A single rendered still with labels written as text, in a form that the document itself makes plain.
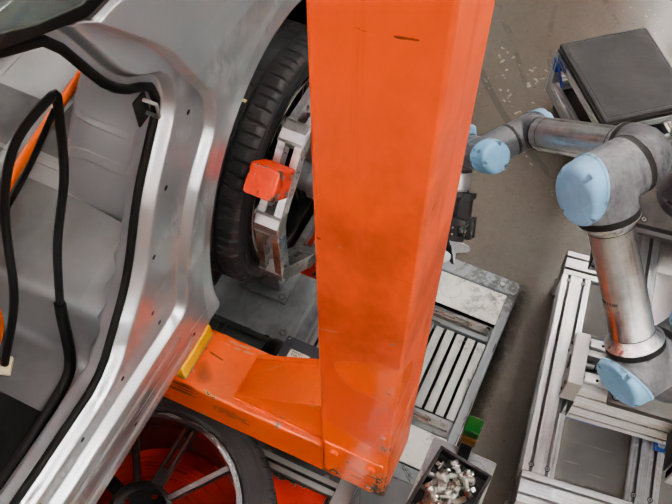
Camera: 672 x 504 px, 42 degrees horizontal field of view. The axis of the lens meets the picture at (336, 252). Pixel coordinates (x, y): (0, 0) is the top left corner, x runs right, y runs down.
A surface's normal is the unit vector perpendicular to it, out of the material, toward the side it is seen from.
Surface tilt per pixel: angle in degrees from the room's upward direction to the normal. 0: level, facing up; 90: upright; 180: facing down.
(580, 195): 84
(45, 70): 2
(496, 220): 0
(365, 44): 90
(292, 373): 36
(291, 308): 0
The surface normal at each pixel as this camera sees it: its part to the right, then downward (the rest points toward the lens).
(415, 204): -0.43, 0.76
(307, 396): -0.53, -0.65
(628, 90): 0.00, -0.54
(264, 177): -0.30, 0.16
